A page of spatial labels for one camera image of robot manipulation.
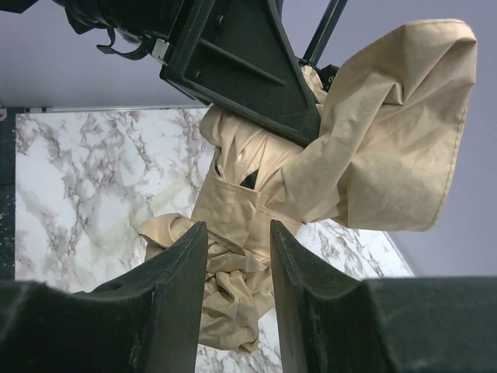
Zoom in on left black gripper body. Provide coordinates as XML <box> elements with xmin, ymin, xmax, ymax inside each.
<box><xmin>160</xmin><ymin>1</ymin><xmax>321</xmax><ymax>147</ymax></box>

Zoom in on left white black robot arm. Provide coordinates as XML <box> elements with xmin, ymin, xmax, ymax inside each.
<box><xmin>63</xmin><ymin>1</ymin><xmax>321</xmax><ymax>147</ymax></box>

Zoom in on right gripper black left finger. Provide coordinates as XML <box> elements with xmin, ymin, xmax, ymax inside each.
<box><xmin>1</xmin><ymin>222</ymin><xmax>207</xmax><ymax>372</ymax></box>

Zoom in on beige umbrella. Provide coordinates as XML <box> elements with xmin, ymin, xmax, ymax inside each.
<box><xmin>138</xmin><ymin>19</ymin><xmax>478</xmax><ymax>353</ymax></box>

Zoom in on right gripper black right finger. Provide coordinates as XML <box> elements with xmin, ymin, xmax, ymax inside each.
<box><xmin>270</xmin><ymin>221</ymin><xmax>496</xmax><ymax>372</ymax></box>

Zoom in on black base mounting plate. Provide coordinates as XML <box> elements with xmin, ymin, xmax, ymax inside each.
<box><xmin>1</xmin><ymin>106</ymin><xmax>16</xmax><ymax>280</ymax></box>

